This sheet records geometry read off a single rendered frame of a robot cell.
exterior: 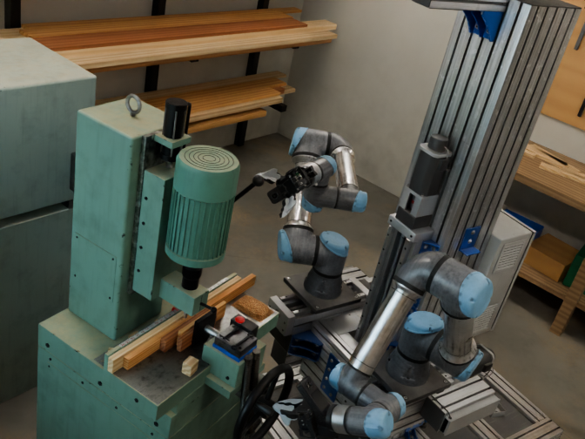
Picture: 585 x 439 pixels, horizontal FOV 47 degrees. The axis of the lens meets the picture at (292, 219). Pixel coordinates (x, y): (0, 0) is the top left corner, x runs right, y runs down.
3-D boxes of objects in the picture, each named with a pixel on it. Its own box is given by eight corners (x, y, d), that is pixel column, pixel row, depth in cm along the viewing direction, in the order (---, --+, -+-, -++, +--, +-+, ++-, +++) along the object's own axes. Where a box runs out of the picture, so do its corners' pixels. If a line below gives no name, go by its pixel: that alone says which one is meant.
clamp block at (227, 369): (233, 389, 201) (238, 367, 196) (198, 367, 206) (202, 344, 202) (262, 365, 212) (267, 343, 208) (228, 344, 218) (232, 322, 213)
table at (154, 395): (180, 441, 184) (183, 425, 181) (101, 383, 197) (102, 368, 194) (299, 339, 232) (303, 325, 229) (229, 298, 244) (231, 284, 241)
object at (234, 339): (238, 362, 198) (241, 348, 195) (209, 344, 202) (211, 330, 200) (264, 341, 208) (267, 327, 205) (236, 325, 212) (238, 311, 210)
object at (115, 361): (111, 374, 192) (113, 361, 190) (106, 370, 193) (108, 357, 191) (239, 289, 239) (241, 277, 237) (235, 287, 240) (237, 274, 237)
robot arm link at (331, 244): (345, 278, 255) (353, 247, 249) (310, 273, 254) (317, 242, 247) (341, 260, 266) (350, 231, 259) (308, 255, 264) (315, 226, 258)
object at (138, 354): (127, 370, 195) (128, 360, 193) (122, 367, 196) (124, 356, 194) (254, 285, 243) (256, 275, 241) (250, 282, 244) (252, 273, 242)
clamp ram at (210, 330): (209, 355, 206) (213, 333, 202) (191, 343, 209) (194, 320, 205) (227, 341, 213) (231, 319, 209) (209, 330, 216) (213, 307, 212)
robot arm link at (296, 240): (318, 262, 249) (332, 126, 264) (277, 256, 247) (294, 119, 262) (311, 269, 260) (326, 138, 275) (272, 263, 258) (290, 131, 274)
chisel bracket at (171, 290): (191, 320, 206) (194, 299, 202) (157, 300, 211) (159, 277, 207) (206, 311, 212) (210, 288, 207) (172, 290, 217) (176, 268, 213)
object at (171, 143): (169, 165, 189) (176, 109, 180) (148, 155, 192) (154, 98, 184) (188, 158, 195) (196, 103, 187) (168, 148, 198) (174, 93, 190)
